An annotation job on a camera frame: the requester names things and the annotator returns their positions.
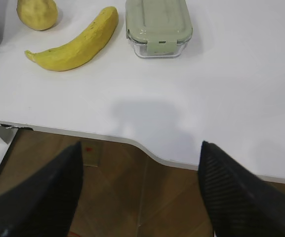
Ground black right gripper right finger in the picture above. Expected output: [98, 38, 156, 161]
[198, 141, 285, 237]

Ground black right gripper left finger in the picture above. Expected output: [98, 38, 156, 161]
[0, 142, 83, 237]

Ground yellow banana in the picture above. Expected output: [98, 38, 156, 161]
[25, 6, 119, 72]

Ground yellow pear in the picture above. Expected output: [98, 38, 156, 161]
[16, 0, 58, 31]

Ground glass container green lid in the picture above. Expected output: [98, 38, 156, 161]
[125, 0, 193, 58]

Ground white table leg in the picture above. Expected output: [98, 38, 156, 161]
[0, 124, 18, 144]

